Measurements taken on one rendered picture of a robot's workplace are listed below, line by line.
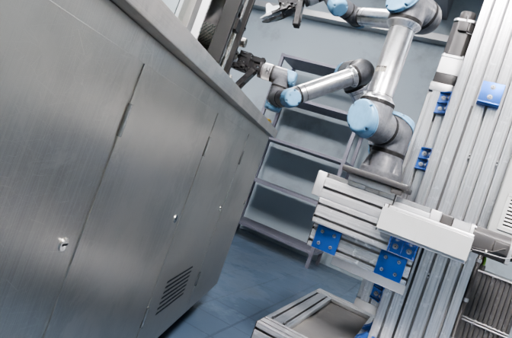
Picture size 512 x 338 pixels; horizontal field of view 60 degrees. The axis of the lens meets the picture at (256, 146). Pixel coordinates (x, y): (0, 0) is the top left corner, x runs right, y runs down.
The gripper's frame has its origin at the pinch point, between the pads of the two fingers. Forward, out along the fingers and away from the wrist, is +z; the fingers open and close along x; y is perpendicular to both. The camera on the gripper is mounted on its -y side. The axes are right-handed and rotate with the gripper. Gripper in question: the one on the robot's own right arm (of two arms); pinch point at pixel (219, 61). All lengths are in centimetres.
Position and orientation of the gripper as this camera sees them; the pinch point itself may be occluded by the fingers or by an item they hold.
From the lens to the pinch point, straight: 202.4
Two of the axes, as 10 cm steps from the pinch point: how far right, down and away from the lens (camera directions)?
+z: -9.3, -3.3, 1.7
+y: 3.3, -9.4, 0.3
